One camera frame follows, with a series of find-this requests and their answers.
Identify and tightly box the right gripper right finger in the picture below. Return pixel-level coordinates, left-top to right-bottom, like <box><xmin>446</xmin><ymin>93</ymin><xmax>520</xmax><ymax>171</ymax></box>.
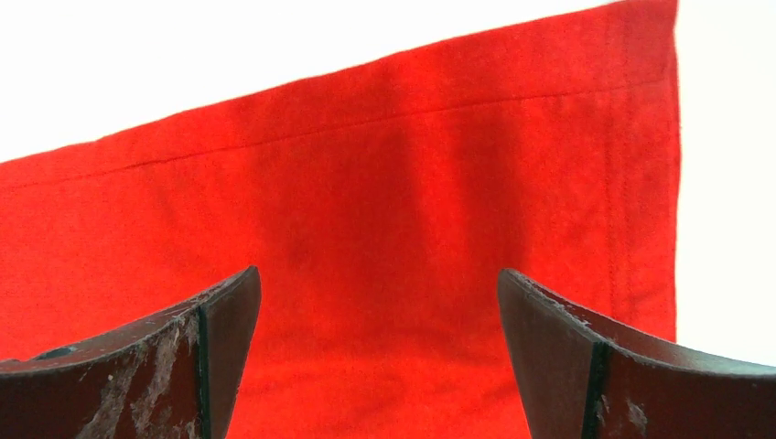
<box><xmin>498</xmin><ymin>269</ymin><xmax>775</xmax><ymax>438</ymax></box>

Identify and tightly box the red t shirt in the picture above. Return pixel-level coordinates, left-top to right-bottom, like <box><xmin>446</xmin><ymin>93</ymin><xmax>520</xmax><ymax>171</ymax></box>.
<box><xmin>1</xmin><ymin>1</ymin><xmax>681</xmax><ymax>438</ymax></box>

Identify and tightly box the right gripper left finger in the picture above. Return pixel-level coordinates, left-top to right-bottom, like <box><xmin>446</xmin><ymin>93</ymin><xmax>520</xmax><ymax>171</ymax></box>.
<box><xmin>1</xmin><ymin>267</ymin><xmax>261</xmax><ymax>438</ymax></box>

